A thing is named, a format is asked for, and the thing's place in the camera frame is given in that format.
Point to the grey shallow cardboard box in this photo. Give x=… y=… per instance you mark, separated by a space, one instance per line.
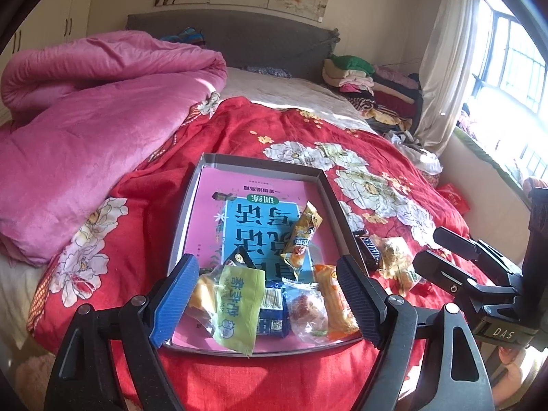
x=329 y=197

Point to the clear packet with round cake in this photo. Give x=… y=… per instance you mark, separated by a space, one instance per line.
x=306 y=308

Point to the blue cookie packet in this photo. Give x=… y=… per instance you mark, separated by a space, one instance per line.
x=274 y=312

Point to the red floral blanket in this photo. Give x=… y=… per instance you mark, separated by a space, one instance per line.
x=257 y=132

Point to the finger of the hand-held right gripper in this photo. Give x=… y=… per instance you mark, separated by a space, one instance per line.
x=471 y=246
x=449 y=278

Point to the small red wrapper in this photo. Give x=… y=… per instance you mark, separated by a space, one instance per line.
x=424 y=287

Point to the white crumpled cloth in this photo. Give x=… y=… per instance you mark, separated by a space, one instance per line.
x=421 y=154

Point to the light green snack packet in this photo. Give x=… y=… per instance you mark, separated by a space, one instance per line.
x=237 y=308

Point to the grey upholstered bed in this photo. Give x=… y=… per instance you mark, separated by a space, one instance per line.
x=278 y=90

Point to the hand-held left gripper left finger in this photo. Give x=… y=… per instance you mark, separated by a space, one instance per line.
x=175 y=299

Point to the yellow orange cartoon snack packet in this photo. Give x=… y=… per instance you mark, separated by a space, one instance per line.
x=302 y=235

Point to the black and green snack packet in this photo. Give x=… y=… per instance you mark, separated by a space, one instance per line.
x=242 y=259

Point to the cream curtain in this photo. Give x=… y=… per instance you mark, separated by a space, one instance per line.
x=449 y=60

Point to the barred window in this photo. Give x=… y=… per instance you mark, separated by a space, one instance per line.
x=509 y=68

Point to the pink quilt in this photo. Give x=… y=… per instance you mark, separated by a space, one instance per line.
x=85 y=128

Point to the red paper packet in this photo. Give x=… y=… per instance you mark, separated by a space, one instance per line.
x=454 y=197

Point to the blue patterned garment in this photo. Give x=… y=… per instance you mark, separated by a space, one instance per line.
x=184 y=36

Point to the green windowsill mat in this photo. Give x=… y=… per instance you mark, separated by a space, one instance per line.
x=483 y=158

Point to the dark floral cloth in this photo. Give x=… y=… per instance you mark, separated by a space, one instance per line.
x=267 y=72

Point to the pile of folded clothes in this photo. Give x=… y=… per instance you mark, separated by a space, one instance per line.
x=372 y=90

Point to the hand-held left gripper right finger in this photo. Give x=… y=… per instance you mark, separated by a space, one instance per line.
x=357 y=299

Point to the person's right hand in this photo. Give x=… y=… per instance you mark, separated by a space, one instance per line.
x=511 y=366

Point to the dark brown chocolate bar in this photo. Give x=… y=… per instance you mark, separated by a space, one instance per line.
x=369 y=250

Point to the cream wardrobe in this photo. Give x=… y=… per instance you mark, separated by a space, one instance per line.
x=43 y=13

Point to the clear packet with greenish snack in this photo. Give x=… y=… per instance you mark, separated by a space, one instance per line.
x=396 y=261

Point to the pink and blue book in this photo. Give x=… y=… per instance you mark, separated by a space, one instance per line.
x=209 y=205

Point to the orange bread stick packet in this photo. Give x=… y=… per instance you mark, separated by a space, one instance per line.
x=336 y=304

